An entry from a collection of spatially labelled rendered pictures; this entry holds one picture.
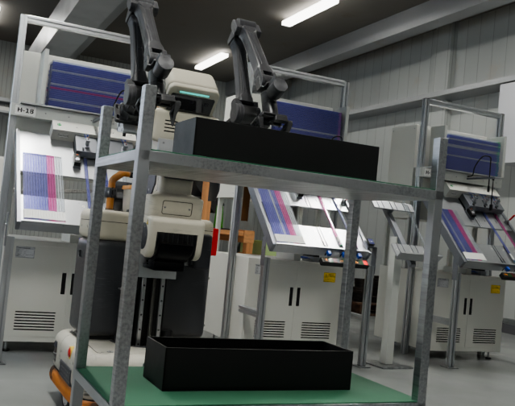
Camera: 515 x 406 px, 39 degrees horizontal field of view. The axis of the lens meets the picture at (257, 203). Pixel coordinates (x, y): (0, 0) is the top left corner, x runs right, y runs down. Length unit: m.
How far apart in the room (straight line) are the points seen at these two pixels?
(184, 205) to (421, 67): 7.07
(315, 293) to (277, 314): 0.30
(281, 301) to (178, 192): 1.97
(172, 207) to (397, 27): 6.39
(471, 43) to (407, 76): 1.23
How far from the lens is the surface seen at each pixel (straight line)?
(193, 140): 1.88
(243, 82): 2.90
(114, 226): 3.00
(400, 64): 10.02
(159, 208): 2.78
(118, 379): 1.73
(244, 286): 4.56
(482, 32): 8.84
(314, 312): 4.79
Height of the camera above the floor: 0.78
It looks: 2 degrees up
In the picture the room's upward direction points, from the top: 6 degrees clockwise
